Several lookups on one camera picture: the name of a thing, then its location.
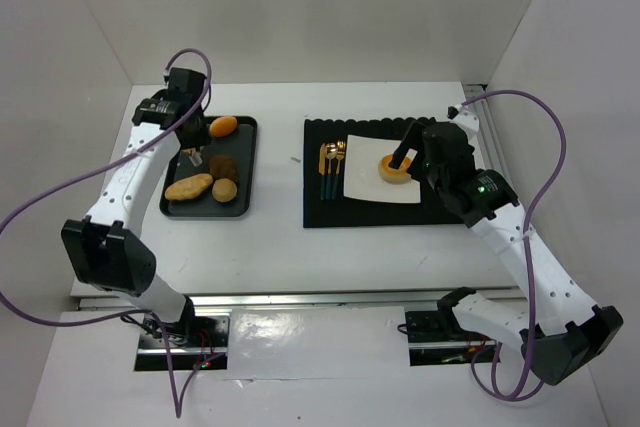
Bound brown chocolate croissant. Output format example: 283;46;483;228
208;154;239;184

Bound white square plate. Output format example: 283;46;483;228
343;135;421;204

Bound metal tongs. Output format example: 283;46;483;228
183;148;203;167

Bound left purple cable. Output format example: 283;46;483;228
0;48;214;418

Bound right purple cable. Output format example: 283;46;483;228
457;89;568;402

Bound purple cable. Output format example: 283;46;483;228
457;89;568;402
0;48;214;418

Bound oval light bread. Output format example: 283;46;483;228
164;173;213;201

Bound glazed bagel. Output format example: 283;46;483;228
378;154;412;185

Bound black placemat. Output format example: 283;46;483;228
303;117;461;228

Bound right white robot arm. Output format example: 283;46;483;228
390;108;623;386

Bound black tray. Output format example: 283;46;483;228
159;116;258;219

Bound small round bread roll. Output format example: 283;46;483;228
212;178;238;203

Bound orange round bun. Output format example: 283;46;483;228
209;116;238;138

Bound gold knife green handle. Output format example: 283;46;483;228
318;143;327;201

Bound aluminium rail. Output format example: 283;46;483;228
78;287;524;311

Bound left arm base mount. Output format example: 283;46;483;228
120;314;231;372

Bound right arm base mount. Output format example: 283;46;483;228
396;311;495;367

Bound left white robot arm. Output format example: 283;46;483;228
61;68;210;345

